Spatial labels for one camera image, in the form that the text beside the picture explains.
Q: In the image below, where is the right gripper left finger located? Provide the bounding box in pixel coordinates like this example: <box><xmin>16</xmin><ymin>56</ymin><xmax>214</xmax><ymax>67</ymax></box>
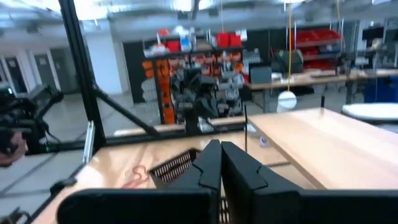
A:
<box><xmin>57</xmin><ymin>139</ymin><xmax>222</xmax><ymax>224</ymax></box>

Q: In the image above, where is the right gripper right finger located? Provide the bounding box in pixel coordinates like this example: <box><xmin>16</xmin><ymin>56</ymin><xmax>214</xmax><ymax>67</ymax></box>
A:
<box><xmin>221</xmin><ymin>141</ymin><xmax>398</xmax><ymax>224</ymax></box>

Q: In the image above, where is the red rubber band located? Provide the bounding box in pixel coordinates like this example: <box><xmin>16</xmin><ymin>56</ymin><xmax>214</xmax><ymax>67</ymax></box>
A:
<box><xmin>122</xmin><ymin>164</ymin><xmax>150</xmax><ymax>190</ymax></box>

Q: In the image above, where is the wooden desk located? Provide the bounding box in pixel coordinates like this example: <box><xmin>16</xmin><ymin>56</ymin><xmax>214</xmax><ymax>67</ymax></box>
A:
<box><xmin>247</xmin><ymin>67</ymin><xmax>398</xmax><ymax>113</ymax></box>

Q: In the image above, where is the large black plastic basket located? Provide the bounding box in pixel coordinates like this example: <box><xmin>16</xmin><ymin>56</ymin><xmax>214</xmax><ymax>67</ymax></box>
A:
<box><xmin>148</xmin><ymin>147</ymin><xmax>233</xmax><ymax>224</ymax></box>

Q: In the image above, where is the white light bulb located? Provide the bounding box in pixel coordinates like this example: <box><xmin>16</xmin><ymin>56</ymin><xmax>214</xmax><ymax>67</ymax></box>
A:
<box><xmin>277</xmin><ymin>90</ymin><xmax>298</xmax><ymax>110</ymax></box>

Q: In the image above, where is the black storage rack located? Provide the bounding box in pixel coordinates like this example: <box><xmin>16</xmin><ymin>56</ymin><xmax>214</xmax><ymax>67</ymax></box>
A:
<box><xmin>123</xmin><ymin>26</ymin><xmax>248</xmax><ymax>125</ymax></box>

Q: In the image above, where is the white round tabletop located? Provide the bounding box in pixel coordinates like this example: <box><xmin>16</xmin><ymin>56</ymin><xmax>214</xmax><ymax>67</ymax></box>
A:
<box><xmin>341</xmin><ymin>102</ymin><xmax>398</xmax><ymax>123</ymax></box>

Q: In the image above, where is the blue bin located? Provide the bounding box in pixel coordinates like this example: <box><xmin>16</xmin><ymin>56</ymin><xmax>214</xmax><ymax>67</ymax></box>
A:
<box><xmin>363</xmin><ymin>75</ymin><xmax>398</xmax><ymax>104</ymax></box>

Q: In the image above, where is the red storage bins shelf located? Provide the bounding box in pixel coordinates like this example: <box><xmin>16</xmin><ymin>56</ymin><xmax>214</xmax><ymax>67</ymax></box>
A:
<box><xmin>295</xmin><ymin>29</ymin><xmax>342</xmax><ymax>71</ymax></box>

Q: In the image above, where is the person's hand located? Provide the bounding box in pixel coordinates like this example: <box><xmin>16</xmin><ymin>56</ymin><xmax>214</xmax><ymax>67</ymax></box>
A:
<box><xmin>0</xmin><ymin>134</ymin><xmax>29</xmax><ymax>168</ymax></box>

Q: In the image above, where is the wooden shelf riser black frame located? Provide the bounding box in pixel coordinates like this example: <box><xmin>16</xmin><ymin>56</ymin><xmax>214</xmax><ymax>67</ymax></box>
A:
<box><xmin>243</xmin><ymin>105</ymin><xmax>398</xmax><ymax>191</ymax></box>

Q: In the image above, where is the silver metal bracket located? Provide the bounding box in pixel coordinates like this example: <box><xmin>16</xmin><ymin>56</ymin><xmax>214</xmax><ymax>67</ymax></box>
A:
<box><xmin>82</xmin><ymin>120</ymin><xmax>95</xmax><ymax>165</ymax></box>

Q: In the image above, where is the yellow hanging cable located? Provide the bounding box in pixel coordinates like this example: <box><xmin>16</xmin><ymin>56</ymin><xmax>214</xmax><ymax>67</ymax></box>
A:
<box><xmin>286</xmin><ymin>0</ymin><xmax>294</xmax><ymax>91</ymax></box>

